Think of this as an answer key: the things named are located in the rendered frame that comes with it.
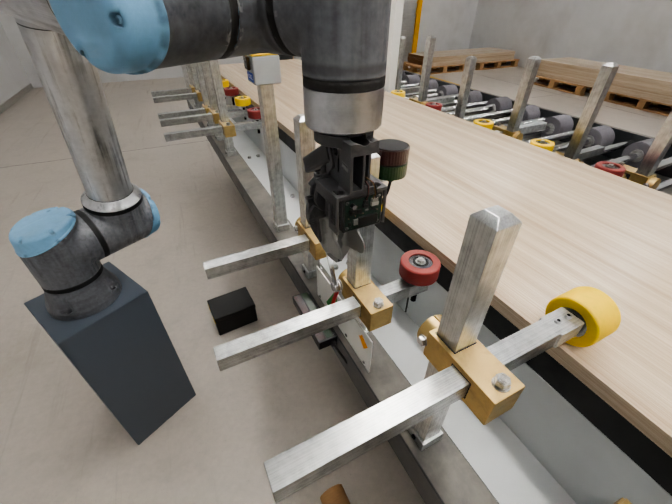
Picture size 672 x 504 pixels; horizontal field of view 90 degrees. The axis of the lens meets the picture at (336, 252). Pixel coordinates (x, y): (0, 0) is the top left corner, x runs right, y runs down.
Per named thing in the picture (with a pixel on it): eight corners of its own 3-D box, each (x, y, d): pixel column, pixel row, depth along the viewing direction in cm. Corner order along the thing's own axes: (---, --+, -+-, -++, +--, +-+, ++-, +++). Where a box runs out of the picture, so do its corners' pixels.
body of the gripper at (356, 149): (334, 241, 42) (333, 146, 35) (307, 209, 48) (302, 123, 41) (385, 225, 45) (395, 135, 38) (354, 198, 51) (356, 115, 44)
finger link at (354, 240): (352, 278, 50) (354, 226, 45) (334, 256, 55) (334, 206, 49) (370, 272, 52) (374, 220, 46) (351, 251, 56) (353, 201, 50)
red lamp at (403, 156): (384, 168, 52) (385, 154, 50) (364, 155, 56) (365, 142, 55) (415, 161, 54) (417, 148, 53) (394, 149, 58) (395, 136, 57)
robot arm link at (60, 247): (29, 276, 95) (-10, 224, 84) (92, 247, 106) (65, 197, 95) (52, 298, 88) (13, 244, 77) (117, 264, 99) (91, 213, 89)
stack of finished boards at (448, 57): (513, 59, 774) (516, 51, 764) (428, 67, 693) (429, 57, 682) (488, 55, 829) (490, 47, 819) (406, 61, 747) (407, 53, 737)
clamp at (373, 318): (369, 332, 64) (370, 314, 61) (337, 288, 74) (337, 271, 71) (393, 322, 66) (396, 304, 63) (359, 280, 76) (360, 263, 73)
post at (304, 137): (309, 289, 97) (298, 118, 68) (305, 282, 100) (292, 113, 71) (320, 286, 99) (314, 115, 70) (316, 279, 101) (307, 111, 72)
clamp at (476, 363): (479, 428, 40) (491, 407, 37) (410, 345, 50) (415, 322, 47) (516, 406, 42) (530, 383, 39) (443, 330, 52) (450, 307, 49)
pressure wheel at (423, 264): (409, 318, 70) (417, 276, 63) (387, 294, 76) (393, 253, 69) (439, 305, 73) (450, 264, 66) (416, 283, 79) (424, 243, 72)
